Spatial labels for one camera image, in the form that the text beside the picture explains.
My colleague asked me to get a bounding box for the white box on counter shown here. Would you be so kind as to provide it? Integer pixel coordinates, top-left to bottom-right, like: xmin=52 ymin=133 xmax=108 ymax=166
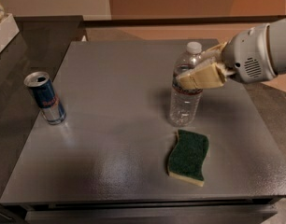
xmin=0 ymin=14 xmax=20 ymax=53

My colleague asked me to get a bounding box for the blue silver Red Bull can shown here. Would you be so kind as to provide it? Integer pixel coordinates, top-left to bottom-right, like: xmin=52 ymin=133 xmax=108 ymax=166
xmin=24 ymin=72 xmax=66 ymax=125

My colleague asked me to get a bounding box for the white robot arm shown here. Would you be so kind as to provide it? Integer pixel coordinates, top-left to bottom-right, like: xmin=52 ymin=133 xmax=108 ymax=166
xmin=176 ymin=19 xmax=286 ymax=90

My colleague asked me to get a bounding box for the green and yellow sponge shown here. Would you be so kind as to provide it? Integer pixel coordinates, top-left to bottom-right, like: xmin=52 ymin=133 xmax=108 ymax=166
xmin=167 ymin=130 xmax=209 ymax=187

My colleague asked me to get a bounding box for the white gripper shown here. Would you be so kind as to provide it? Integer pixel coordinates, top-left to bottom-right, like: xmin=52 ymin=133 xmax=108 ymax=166
xmin=176 ymin=23 xmax=277 ymax=90

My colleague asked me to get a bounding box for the dark side counter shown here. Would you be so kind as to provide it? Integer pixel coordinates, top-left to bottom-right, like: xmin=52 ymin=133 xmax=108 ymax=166
xmin=0 ymin=16 xmax=83 ymax=199

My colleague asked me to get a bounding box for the clear plastic water bottle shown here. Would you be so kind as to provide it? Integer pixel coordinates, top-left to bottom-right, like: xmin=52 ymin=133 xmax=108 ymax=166
xmin=169 ymin=42 xmax=202 ymax=127

